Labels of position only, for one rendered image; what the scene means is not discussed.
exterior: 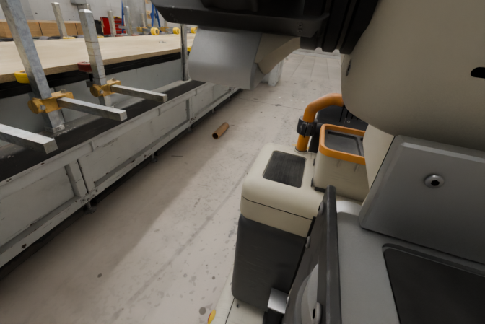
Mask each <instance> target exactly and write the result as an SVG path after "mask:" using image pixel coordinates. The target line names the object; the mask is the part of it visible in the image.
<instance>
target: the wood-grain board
mask: <svg viewBox="0 0 485 324"><path fill-rule="evenodd" d="M194 37H195V34H193V33H187V47H188V46H192V44H193V40H194ZM162 40H163V42H167V43H159V41H162ZM98 42H99V45H100V52H101V56H102V62H103V65H108V64H115V63H120V62H124V61H132V60H136V59H141V58H148V57H153V56H161V55H165V54H170V53H177V52H180V34H179V35H176V34H169V35H139V36H123V37H106V38H98ZM34 44H35V47H36V50H37V52H38V56H39V59H40V62H41V65H42V67H43V71H44V74H45V75H49V74H57V73H61V72H66V71H74V70H78V69H79V68H78V65H77V63H78V62H81V61H89V56H88V52H87V47H86V43H85V40H84V38H76V39H60V40H34ZM20 70H25V68H24V66H23V64H22V60H21V58H20V56H19V53H18V50H17V47H16V45H15V43H14V41H12V42H0V83H4V82H11V81H16V80H17V79H16V76H15V75H14V73H15V72H16V71H20Z"/></svg>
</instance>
